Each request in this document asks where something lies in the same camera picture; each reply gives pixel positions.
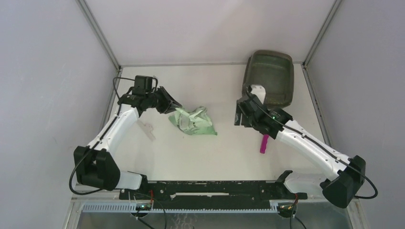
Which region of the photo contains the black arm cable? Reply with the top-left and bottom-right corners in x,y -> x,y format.
68,76 -> 159,196
245,90 -> 379,200

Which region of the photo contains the dark grey litter box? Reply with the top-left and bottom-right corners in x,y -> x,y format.
242,50 -> 294,108

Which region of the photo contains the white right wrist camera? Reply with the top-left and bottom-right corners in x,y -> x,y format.
250,84 -> 266,104

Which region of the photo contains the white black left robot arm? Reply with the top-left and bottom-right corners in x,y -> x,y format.
69,75 -> 182,199

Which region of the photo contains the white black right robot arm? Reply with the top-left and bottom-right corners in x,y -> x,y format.
235,94 -> 366,208

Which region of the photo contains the green cat litter bag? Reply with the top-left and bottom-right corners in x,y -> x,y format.
168,106 -> 217,135

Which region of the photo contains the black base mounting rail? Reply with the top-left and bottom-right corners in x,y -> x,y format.
119,170 -> 308,208

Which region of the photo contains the magenta plastic scoop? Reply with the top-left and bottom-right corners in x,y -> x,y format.
259,135 -> 269,154

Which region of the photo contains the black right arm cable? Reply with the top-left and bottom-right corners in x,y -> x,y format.
245,90 -> 379,200

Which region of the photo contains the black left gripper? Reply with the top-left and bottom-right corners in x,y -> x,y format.
146,86 -> 182,115

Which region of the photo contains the white slotted cable duct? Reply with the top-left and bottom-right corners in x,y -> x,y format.
82,202 -> 317,214

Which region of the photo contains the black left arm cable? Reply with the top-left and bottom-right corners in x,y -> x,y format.
68,76 -> 159,196

